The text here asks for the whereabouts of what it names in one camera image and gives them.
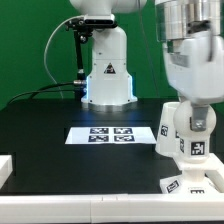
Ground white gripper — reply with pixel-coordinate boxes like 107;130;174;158
163;31;224;131

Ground white lamp bulb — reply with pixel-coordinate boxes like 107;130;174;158
173;101;216;163

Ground white lamp shade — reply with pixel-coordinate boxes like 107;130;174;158
155;102;180;157

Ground white lamp base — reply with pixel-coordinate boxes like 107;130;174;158
160;153;224;194

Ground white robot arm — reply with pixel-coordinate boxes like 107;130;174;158
69;0;224;132

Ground paper sheet with markers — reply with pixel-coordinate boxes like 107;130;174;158
65;127;156;145

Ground white front rail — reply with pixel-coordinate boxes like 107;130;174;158
0;194;224;224

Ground black base cables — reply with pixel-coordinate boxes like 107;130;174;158
5;79;88;108

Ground black camera on stand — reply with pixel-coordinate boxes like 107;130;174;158
65;16;117;100

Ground grey camera cable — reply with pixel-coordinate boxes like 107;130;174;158
43;15;84;100

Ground white left corner bracket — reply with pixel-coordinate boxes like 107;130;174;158
0;155;13;189

